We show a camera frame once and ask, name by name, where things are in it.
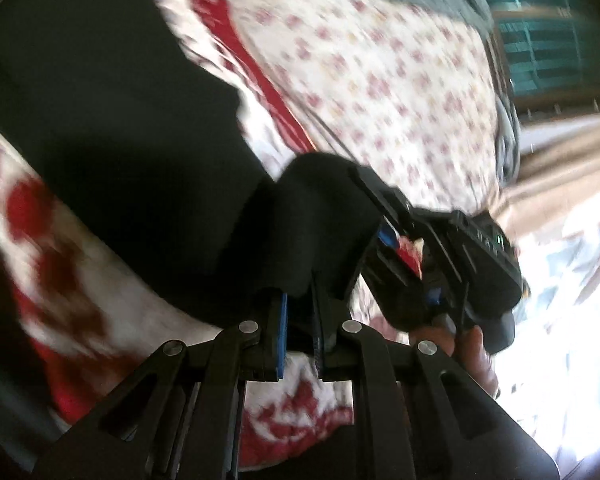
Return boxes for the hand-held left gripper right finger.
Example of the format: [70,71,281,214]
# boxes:
[310,271,561,480]

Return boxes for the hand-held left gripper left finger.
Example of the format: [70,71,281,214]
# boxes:
[32,290,288,480]

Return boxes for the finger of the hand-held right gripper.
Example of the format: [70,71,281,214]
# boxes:
[365,249,434,332]
[349,165,422,249]

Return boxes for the black pants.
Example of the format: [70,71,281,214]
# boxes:
[0,0,387,332]

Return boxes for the person's right hand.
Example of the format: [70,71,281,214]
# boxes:
[410,326,501,402]

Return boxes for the floral quilt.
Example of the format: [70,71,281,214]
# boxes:
[225,0,512,242]

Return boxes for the beige curtain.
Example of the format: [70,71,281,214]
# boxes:
[495,110,600,242]

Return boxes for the window with metal grille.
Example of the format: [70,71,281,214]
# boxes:
[465,0,600,111]

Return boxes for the white red plush blanket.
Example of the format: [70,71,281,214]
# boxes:
[0,0,426,472]

